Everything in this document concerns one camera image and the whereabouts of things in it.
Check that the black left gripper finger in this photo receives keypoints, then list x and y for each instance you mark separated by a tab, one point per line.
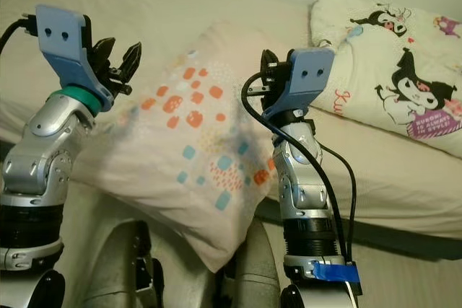
105	52
133	61

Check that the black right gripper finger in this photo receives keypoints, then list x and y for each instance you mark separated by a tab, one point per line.
271	64

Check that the pink pillow coloured patches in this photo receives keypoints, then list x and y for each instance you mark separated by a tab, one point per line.
202	142

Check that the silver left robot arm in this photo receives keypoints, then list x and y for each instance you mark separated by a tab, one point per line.
43	156

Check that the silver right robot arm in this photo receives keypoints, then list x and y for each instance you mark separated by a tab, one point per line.
303	192

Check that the grey right robot leg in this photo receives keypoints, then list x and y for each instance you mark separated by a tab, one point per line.
260	265

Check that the blue tape strip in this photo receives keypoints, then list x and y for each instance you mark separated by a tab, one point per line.
336	272

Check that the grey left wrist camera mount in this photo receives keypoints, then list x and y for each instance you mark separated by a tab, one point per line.
68	45

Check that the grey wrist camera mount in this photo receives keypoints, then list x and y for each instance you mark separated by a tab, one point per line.
68	45
307	77

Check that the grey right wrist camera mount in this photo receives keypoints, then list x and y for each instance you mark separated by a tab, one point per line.
307	77

